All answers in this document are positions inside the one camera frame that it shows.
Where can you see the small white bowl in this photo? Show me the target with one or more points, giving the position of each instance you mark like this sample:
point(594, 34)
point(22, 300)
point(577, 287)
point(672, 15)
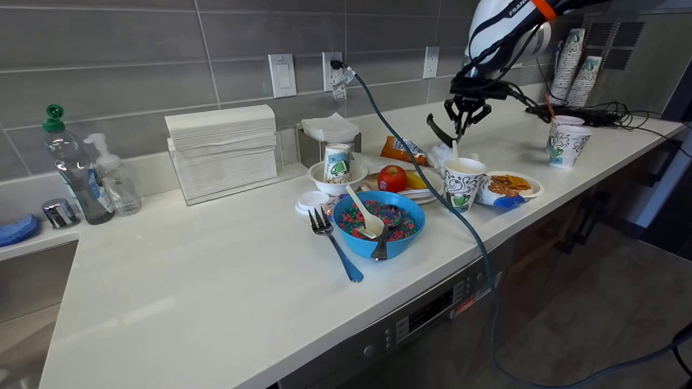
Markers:
point(331, 186)

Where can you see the small patterned cup in bowl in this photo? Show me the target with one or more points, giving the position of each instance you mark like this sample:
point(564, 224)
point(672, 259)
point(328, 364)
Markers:
point(335, 160)

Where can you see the patterned paper cup centre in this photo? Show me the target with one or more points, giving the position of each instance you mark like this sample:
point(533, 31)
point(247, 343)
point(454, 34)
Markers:
point(464, 180)

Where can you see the white plastic spoon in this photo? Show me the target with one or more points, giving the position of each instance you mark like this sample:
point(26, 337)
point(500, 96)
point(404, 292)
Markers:
point(373, 226)

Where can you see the dishwasher control panel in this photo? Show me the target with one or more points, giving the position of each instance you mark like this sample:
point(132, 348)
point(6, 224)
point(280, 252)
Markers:
point(395, 332)

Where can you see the patterned paper cup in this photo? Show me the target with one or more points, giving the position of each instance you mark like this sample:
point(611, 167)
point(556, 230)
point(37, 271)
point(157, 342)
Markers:
point(464, 180)
point(567, 140)

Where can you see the red tomato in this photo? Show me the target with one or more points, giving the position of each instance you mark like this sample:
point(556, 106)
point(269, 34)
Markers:
point(393, 177)

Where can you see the white round lid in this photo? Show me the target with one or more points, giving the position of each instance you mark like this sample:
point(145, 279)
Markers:
point(314, 200)

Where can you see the clear pump dispenser bottle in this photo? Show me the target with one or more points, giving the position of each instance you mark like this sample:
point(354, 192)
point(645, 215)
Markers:
point(115, 177)

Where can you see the green capped soap bottle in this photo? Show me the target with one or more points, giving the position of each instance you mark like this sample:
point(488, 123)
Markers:
point(77, 169)

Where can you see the yellow banana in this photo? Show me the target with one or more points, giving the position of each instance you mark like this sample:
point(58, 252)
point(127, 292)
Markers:
point(414, 182)

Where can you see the blue bowl with cereal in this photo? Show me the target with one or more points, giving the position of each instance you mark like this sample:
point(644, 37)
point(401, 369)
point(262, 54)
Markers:
point(404, 224)

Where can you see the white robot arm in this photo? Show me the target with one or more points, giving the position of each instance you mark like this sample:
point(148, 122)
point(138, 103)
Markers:
point(499, 34)

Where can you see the metal napkin holder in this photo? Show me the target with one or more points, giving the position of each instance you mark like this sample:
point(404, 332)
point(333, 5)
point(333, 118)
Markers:
point(314, 134)

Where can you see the stack of paper cups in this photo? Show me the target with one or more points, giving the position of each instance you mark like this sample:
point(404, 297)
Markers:
point(577, 72)

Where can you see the blue sponge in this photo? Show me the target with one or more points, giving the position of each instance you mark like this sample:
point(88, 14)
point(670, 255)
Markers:
point(19, 230)

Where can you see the patterned paper cup right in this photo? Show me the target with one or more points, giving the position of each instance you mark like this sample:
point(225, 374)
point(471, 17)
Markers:
point(567, 140)

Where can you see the white paper towel stack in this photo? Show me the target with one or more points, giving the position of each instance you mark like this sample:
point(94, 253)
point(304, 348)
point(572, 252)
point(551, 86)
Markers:
point(217, 151)

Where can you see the white wall outlet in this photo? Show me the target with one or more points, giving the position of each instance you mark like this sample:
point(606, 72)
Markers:
point(330, 73)

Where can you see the orange snack packet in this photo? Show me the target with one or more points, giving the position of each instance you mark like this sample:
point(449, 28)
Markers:
point(404, 150)

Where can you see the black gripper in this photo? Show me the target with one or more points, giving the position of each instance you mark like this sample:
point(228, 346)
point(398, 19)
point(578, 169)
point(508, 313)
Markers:
point(471, 99)

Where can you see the blue handled black fork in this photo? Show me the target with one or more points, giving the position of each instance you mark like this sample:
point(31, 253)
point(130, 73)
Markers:
point(320, 226)

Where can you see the white wall switch plate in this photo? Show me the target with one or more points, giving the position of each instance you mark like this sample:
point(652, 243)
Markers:
point(282, 73)

